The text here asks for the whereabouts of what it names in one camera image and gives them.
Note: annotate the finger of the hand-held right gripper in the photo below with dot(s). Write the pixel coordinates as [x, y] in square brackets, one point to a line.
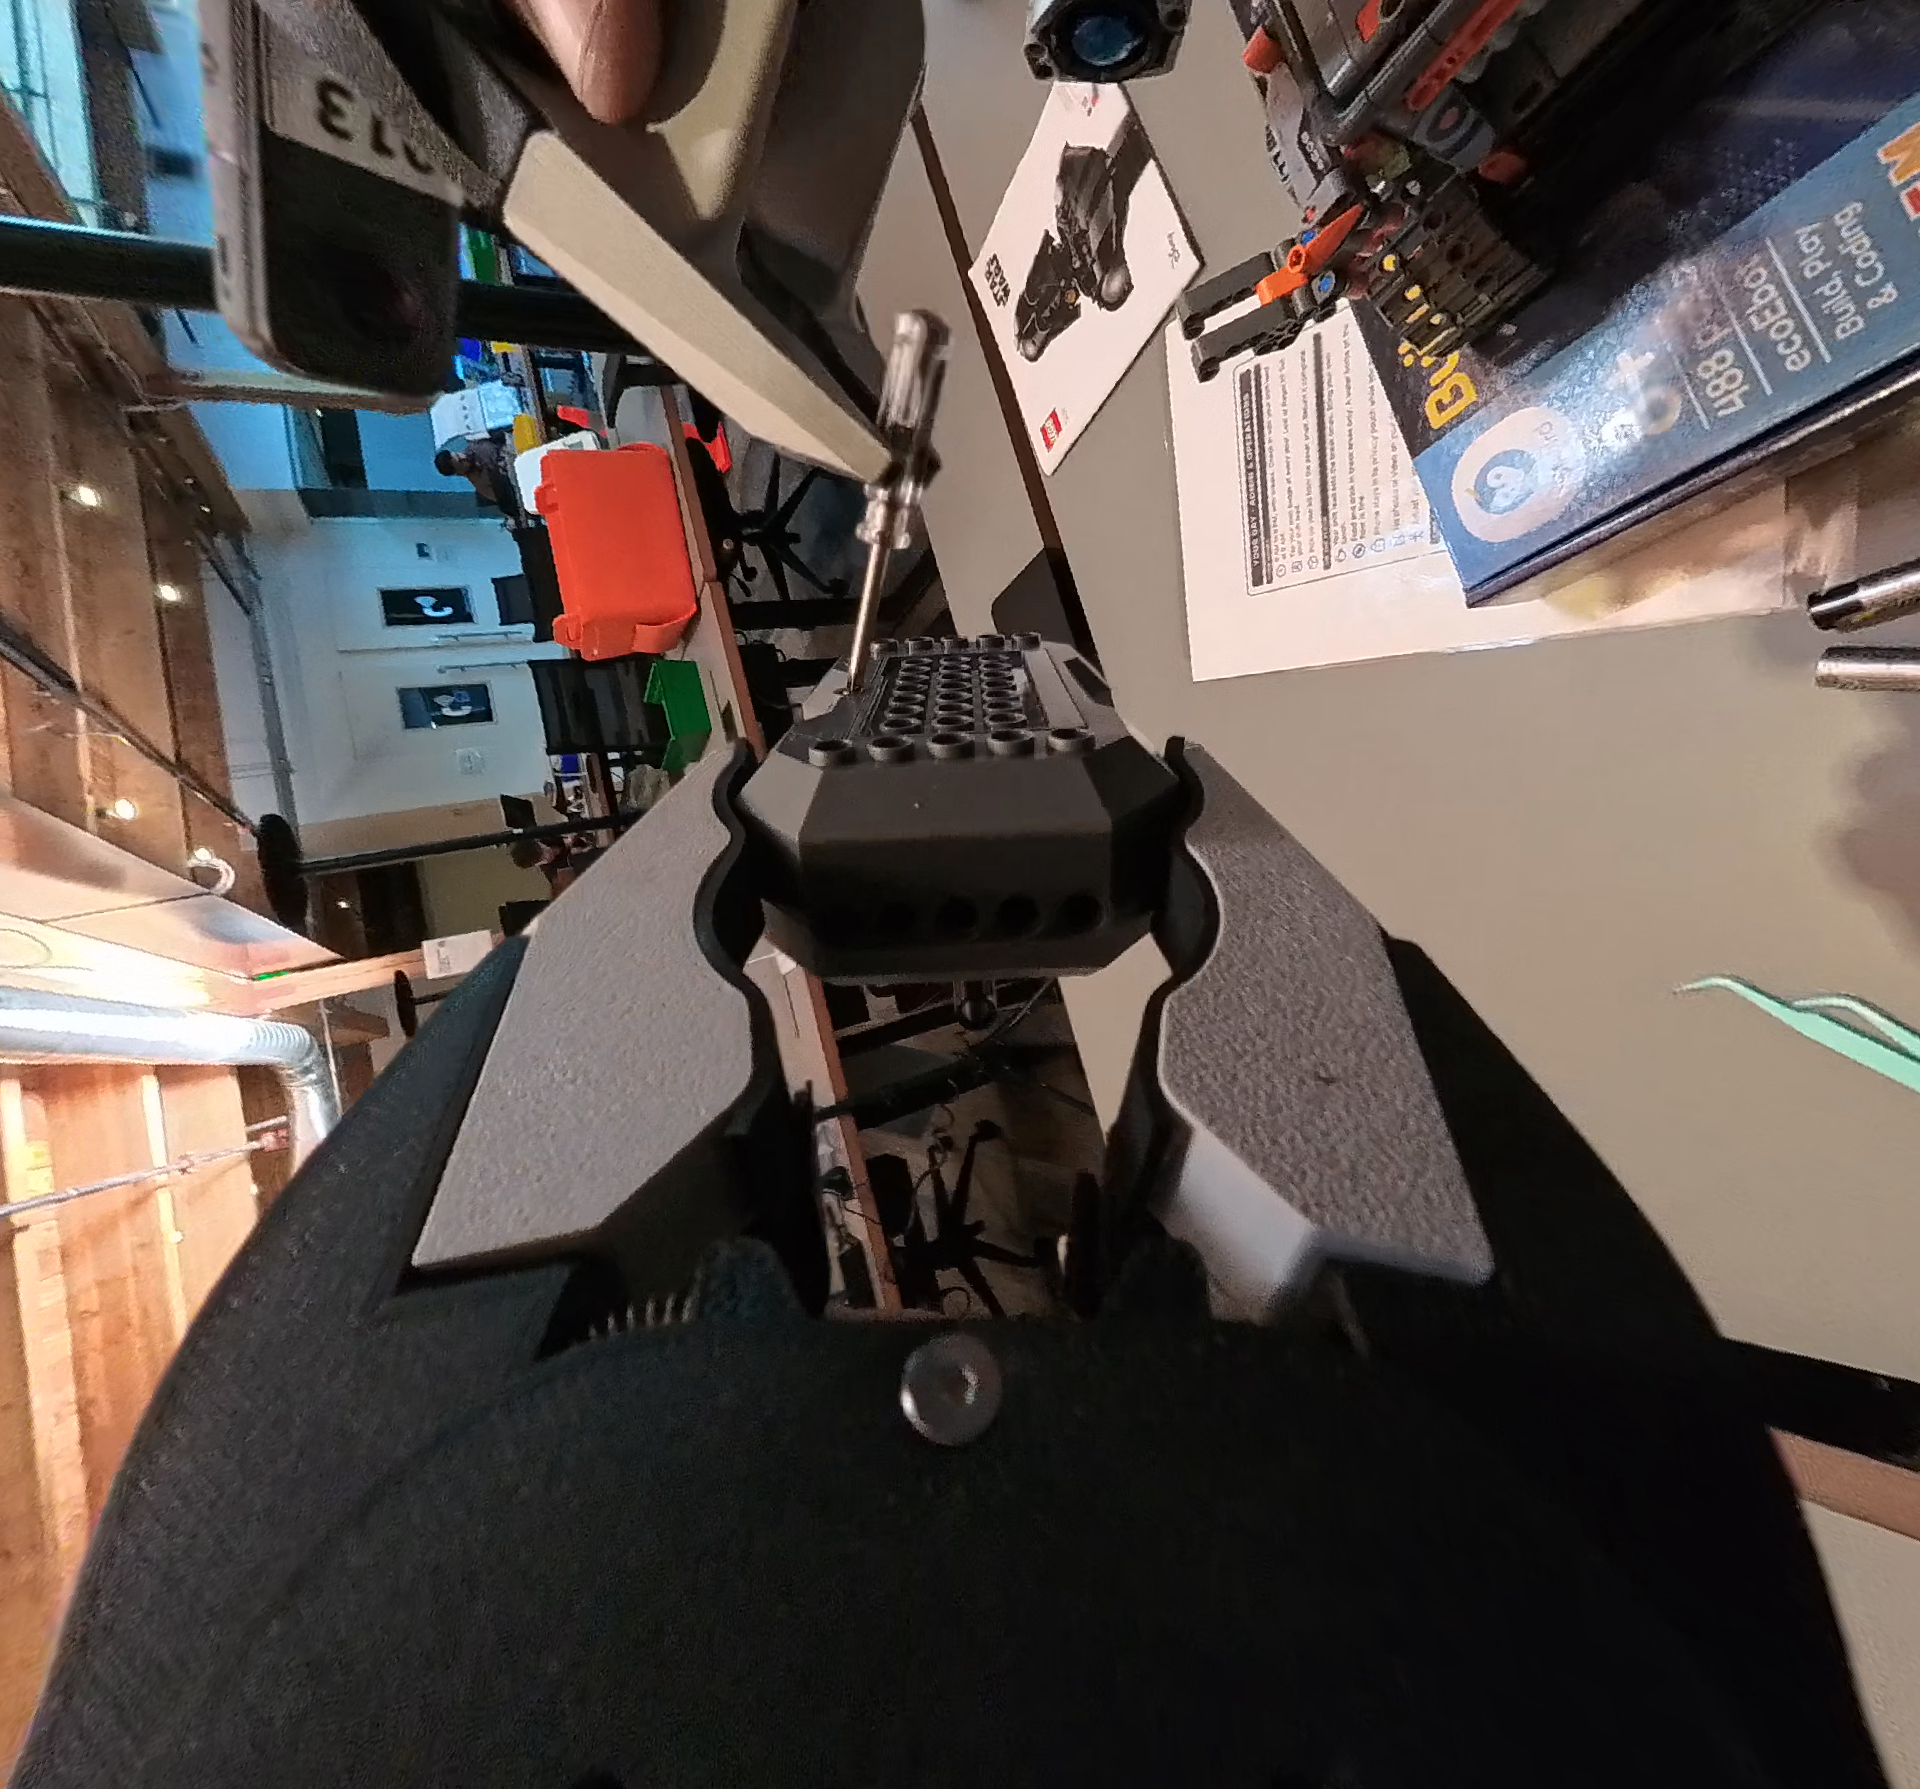
[766, 200]

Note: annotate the teal tweezers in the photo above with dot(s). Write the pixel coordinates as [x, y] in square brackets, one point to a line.
[1814, 1025]

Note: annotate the blue robot kit box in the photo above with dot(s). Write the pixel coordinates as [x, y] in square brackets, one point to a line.
[1710, 351]

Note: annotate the white instruction sheet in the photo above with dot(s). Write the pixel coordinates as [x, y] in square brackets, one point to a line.
[1290, 530]

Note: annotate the black-and-white instruction booklet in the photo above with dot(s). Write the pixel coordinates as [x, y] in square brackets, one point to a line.
[1076, 261]

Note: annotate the silver battery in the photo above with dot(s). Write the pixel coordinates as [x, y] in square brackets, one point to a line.
[1875, 593]

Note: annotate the black gold battery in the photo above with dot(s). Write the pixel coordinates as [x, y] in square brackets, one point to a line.
[1875, 669]

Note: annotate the tracked building-block toy robot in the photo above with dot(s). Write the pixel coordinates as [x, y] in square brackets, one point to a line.
[1500, 51]

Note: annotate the orange storage bin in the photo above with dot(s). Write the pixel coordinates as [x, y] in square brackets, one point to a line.
[610, 545]

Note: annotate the grey toy battery box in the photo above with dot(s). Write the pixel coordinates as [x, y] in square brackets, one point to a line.
[960, 845]

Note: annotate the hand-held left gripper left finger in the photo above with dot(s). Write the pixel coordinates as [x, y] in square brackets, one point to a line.
[571, 1100]

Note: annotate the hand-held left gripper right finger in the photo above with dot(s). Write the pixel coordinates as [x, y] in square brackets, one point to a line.
[1320, 1070]

